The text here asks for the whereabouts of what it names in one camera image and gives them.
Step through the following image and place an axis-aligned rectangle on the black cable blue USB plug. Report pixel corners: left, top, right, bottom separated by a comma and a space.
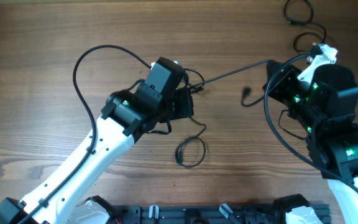
189, 60, 270, 107

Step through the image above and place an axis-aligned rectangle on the black cable gold plug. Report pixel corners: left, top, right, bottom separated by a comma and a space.
283, 0, 328, 54

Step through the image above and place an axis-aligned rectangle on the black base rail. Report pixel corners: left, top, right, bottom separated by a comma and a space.
113, 203, 332, 224

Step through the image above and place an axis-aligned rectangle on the black cable micro USB plug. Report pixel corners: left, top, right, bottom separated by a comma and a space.
174, 117, 207, 169

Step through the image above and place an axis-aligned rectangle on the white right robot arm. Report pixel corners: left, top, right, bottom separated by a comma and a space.
267, 60, 358, 223

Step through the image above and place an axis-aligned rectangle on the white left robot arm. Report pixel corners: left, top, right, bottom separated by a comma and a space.
0, 57, 188, 223

